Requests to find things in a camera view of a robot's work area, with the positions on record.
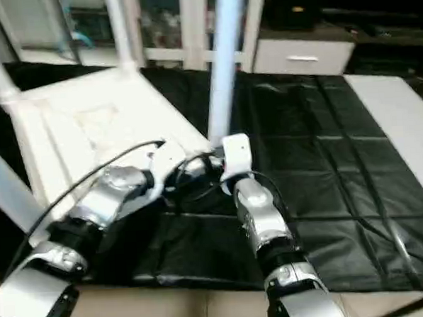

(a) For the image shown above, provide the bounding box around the white plastic table top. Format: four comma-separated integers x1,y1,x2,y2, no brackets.
0,62,220,248

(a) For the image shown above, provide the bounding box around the teal floor stand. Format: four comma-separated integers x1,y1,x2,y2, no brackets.
66,24,96,52

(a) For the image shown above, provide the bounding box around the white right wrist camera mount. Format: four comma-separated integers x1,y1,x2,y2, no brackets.
218,133,254,182

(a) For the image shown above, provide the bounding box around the black plastic mat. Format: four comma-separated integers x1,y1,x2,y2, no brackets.
0,43,423,313

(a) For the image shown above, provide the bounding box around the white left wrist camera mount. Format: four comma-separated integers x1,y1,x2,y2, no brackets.
143,140,194,199

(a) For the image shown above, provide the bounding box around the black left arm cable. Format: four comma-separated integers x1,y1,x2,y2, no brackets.
0,140,174,280

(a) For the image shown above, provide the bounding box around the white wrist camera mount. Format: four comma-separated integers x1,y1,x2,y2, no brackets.
218,133,254,182
143,140,194,199

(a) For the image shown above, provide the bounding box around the white glass door cabinet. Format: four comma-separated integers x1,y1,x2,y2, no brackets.
129,0,271,77

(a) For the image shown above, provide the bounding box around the black box device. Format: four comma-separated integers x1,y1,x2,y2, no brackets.
269,0,325,33

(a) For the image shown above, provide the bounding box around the white drawer unit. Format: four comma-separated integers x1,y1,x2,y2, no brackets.
252,34,357,80

